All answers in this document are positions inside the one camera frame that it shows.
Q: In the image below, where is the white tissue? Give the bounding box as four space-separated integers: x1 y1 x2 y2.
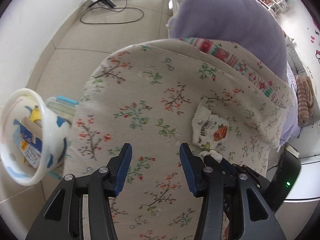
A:
198 150 223 163

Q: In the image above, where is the torn blue white carton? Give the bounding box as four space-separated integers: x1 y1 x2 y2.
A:
13 118 42 152

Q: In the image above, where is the yellow paper cup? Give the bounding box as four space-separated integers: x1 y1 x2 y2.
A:
25 105 42 127

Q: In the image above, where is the light blue milk carton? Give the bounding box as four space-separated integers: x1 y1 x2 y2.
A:
14 135 41 168

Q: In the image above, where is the white cartoon trash bin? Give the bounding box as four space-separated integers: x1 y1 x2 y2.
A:
1 88 71 186

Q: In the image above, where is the white nut snack wrapper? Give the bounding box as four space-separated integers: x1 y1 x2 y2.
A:
191 103 229 151

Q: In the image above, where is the brown knitted blanket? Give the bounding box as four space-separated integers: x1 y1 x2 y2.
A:
296 75 315 127

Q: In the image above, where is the plastic box blue lid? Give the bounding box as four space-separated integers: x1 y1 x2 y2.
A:
44 95 79 125

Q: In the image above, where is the grey cushion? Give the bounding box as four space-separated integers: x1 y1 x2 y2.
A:
285 37 319 127

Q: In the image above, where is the purple bed duvet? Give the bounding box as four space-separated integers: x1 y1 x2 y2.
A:
166 0 302 153

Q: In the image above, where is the white toy shelf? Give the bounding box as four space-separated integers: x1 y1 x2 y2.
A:
257 0 290 18

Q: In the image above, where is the hello kitty wall sticker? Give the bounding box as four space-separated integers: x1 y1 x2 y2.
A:
310 20 319 62

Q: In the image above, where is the black floor cable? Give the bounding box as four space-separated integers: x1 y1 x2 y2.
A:
80 0 145 26

